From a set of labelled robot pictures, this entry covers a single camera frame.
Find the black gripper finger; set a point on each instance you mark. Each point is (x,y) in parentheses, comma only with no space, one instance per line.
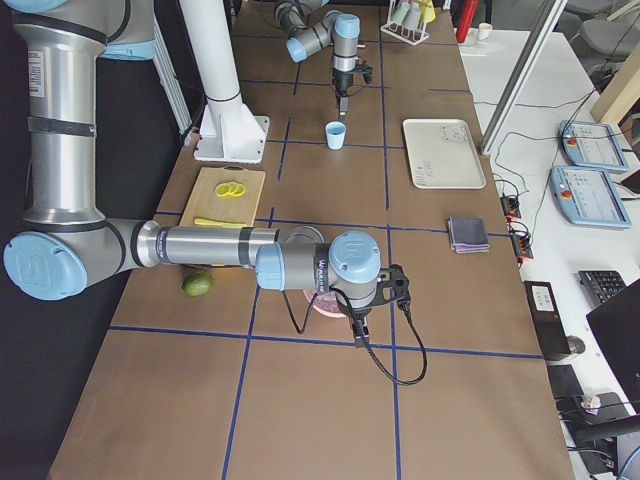
(343,104)
(360,341)

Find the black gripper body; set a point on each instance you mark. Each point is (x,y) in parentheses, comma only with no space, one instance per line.
(356,315)

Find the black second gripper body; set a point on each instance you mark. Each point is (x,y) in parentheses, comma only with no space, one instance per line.
(342,82)

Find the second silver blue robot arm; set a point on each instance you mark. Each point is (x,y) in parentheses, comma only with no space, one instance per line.
(336,29)

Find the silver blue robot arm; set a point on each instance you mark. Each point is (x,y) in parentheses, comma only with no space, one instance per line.
(137,147)

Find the light blue cup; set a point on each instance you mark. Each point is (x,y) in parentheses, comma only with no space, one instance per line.
(335,132)

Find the clear ice cubes in bowl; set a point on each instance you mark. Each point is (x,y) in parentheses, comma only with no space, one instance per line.
(326,304)

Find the frosted white cup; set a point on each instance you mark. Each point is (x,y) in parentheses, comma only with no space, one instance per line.
(412,18)

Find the mint green cup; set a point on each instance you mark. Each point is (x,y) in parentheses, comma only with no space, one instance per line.
(399,12)

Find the yellow cup in rack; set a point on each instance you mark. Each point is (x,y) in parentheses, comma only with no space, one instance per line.
(427,9)

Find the small white cup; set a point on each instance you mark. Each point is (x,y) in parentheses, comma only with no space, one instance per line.
(484,31)

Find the pink bowl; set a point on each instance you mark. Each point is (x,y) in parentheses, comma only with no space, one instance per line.
(310,296)

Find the cream bear tray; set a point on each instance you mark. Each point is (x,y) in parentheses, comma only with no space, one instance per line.
(442,154)

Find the grey folded cloth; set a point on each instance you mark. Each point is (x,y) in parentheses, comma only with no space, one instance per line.
(467,235)

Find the yellow lemon slices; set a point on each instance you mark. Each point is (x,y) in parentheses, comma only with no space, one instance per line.
(230,189)

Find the wooden cutting board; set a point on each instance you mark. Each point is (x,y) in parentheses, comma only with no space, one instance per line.
(204,203)

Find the green lime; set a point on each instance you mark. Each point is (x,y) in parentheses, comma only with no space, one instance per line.
(197,284)

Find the black power strip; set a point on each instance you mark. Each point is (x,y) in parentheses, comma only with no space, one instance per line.
(519,233)

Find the yellow-green plastic knife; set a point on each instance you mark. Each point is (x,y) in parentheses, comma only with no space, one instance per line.
(199,221)

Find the black box with label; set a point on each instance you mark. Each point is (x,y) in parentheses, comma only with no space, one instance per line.
(546,320)

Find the black keyboard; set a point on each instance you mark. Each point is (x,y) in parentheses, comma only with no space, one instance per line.
(601,285)

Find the black laptop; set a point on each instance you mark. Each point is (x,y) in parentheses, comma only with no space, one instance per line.
(615,327)

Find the upper blue teach pendant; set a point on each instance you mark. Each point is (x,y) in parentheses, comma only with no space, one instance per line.
(591,144)

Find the blue teach pendant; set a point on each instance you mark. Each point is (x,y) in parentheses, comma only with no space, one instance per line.
(591,144)
(587,196)

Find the lower blue teach pendant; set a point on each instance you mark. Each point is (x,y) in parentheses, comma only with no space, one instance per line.
(587,196)

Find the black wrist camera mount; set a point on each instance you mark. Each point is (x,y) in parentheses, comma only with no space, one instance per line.
(392,287)

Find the white wire cup rack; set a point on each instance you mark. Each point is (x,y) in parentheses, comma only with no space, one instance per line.
(398,32)

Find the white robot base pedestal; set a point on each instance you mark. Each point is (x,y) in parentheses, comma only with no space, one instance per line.
(229,131)

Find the aluminium frame post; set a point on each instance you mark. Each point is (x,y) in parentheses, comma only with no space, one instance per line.
(538,36)

